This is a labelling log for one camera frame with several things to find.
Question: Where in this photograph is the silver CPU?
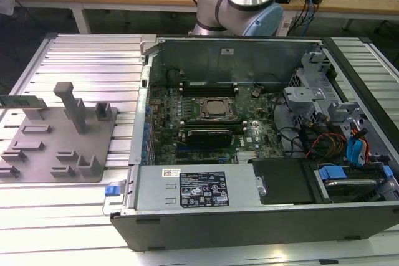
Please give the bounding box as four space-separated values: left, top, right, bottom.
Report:
208 100 229 115

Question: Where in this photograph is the black graphics card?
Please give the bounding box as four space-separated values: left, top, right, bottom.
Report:
186 128 234 149

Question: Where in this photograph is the silver chipset heatsink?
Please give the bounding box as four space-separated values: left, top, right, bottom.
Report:
236 150 259 163

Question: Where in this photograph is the green motherboard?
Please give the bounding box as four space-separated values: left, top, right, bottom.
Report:
148 82 289 166

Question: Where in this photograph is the grey power supply unit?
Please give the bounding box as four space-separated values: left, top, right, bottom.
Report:
129 163 264 214

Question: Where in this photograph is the black plastic shroud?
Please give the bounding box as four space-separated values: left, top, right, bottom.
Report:
251 158 315 206

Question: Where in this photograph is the metal drive cage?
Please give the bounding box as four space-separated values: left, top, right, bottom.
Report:
283 50 342 130

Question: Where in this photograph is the black open PC case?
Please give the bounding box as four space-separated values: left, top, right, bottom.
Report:
102 34 399 253

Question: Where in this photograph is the grey parts rack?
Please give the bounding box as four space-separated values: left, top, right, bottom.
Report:
0 81 121 184

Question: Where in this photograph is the hard disk in blue carrier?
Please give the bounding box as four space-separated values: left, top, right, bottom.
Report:
315 164 393 204

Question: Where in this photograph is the orange power wire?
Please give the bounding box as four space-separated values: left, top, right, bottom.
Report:
306 133 347 158

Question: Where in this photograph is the blue data wire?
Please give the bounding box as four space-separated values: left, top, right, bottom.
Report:
355 131 370 167
345 136 359 167

